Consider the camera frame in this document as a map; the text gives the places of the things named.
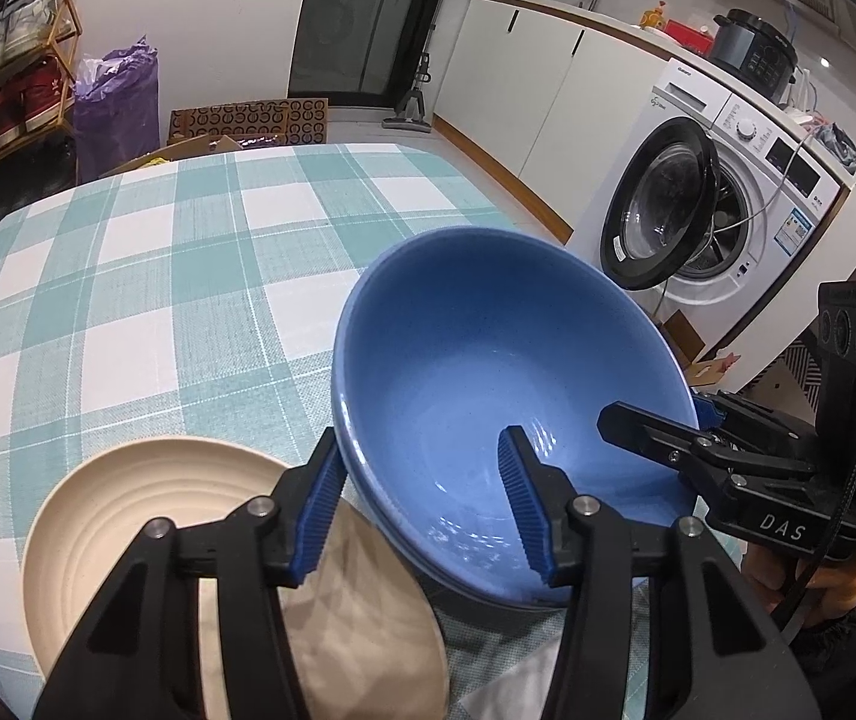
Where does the purple plastic bag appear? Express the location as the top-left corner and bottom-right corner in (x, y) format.
(71, 36), (160, 182)

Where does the red sneaker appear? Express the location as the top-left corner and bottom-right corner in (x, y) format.
(23, 58), (75, 128)
(0, 86), (31, 149)

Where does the wooden shoe rack with shoes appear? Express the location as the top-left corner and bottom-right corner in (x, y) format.
(0, 0), (76, 188)

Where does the black pressure cooker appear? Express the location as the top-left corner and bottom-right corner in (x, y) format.
(708, 9), (800, 91)

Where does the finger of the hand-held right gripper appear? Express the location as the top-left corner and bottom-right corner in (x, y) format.
(597, 401), (817, 492)
(693, 391), (820, 464)

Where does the teal checkered tablecloth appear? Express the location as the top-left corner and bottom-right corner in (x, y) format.
(0, 142), (699, 720)

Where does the small open cardboard box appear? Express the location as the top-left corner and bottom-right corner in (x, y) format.
(656, 313), (736, 389)

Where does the grey-blue cloth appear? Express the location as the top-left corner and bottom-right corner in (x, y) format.
(818, 120), (856, 173)

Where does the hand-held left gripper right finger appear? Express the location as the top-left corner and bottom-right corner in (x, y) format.
(497, 426), (822, 720)

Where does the cream round plate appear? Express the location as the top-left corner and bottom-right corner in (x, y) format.
(21, 436), (450, 720)

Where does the white washing machine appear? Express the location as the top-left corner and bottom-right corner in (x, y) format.
(569, 58), (845, 365)

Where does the black-framed glass door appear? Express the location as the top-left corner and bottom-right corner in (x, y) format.
(287, 0), (462, 107)

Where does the grey flat mop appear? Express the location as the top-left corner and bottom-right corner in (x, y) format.
(381, 52), (432, 132)

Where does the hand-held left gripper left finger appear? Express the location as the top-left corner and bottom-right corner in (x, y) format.
(34, 431), (350, 720)

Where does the open brown cardboard box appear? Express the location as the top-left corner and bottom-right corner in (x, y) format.
(98, 133), (245, 179)

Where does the white kitchen cabinet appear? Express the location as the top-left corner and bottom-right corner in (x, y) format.
(431, 0), (672, 245)

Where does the person's right forearm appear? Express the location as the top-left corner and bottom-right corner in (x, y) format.
(780, 570), (856, 720)

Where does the black-white striped box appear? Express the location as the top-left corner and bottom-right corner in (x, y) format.
(761, 341), (822, 413)

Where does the person's right hand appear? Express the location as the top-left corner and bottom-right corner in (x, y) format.
(741, 544), (856, 631)

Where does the circle-patterned cardboard box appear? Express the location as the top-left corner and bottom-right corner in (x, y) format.
(167, 97), (330, 147)

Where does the red box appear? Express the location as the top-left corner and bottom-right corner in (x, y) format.
(663, 17), (717, 53)

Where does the translucent plastic bag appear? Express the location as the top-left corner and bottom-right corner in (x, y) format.
(77, 52), (110, 91)

